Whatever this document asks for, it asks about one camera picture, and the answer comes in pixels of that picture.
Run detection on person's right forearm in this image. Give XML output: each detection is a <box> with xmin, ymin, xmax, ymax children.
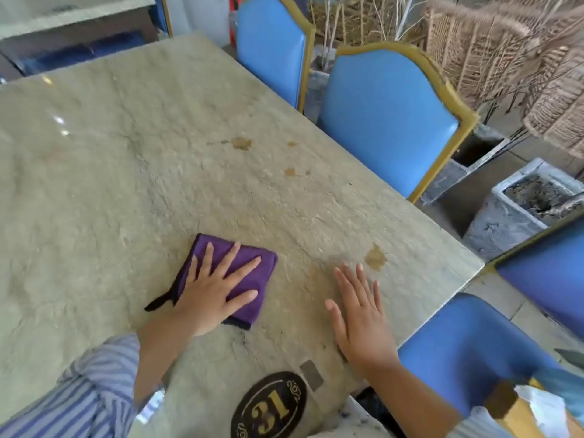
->
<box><xmin>363</xmin><ymin>356</ymin><xmax>462</xmax><ymax>438</ymax></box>

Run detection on blue chair with gold frame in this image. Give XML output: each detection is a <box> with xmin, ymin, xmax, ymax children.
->
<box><xmin>317</xmin><ymin>41</ymin><xmax>481</xmax><ymax>205</ymax></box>
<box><xmin>396</xmin><ymin>293</ymin><xmax>584</xmax><ymax>427</ymax></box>
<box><xmin>235</xmin><ymin>0</ymin><xmax>317</xmax><ymax>114</ymax></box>
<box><xmin>483</xmin><ymin>213</ymin><xmax>584</xmax><ymax>343</ymax></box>

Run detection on white tissue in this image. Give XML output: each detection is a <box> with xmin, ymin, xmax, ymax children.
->
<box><xmin>515</xmin><ymin>384</ymin><xmax>572</xmax><ymax>438</ymax></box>

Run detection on person's left forearm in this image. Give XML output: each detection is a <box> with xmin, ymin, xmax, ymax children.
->
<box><xmin>132</xmin><ymin>308</ymin><xmax>198</xmax><ymax>408</ymax></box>

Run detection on marble table with dark base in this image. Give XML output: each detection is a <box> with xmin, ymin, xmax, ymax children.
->
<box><xmin>0</xmin><ymin>0</ymin><xmax>170</xmax><ymax>82</ymax></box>

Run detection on black oval table plaque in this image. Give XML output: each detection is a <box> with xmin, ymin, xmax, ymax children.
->
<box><xmin>230</xmin><ymin>371</ymin><xmax>308</xmax><ymax>438</ymax></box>

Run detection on dry white branches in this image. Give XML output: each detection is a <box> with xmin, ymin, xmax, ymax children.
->
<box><xmin>308</xmin><ymin>0</ymin><xmax>427</xmax><ymax>47</ymax></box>

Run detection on wooden tissue box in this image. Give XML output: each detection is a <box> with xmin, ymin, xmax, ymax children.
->
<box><xmin>483</xmin><ymin>377</ymin><xmax>584</xmax><ymax>438</ymax></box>

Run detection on person's left hand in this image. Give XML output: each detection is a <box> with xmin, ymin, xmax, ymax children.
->
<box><xmin>172</xmin><ymin>242</ymin><xmax>262</xmax><ymax>337</ymax></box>

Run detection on person's right hand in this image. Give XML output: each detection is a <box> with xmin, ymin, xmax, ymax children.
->
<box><xmin>324</xmin><ymin>263</ymin><xmax>402</xmax><ymax>373</ymax></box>

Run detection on grey planter with branches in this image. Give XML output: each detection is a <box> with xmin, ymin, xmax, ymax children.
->
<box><xmin>303</xmin><ymin>44</ymin><xmax>339</xmax><ymax>124</ymax></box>

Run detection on purple cleaning cloth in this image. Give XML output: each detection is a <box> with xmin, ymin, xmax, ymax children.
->
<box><xmin>144</xmin><ymin>233</ymin><xmax>279</xmax><ymax>331</ymax></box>

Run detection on stack of wicker chairs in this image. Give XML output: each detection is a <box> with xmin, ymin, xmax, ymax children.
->
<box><xmin>413</xmin><ymin>0</ymin><xmax>584</xmax><ymax>161</ymax></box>

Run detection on blue striped shirt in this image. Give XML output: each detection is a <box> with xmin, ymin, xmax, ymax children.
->
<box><xmin>0</xmin><ymin>334</ymin><xmax>166</xmax><ymax>438</ymax></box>

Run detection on grey stone planter with soil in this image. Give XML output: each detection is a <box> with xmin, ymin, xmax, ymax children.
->
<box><xmin>462</xmin><ymin>158</ymin><xmax>584</xmax><ymax>263</ymax></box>

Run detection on grey rectangular sticker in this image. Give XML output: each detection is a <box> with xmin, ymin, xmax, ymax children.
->
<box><xmin>299</xmin><ymin>360</ymin><xmax>325</xmax><ymax>392</ymax></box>

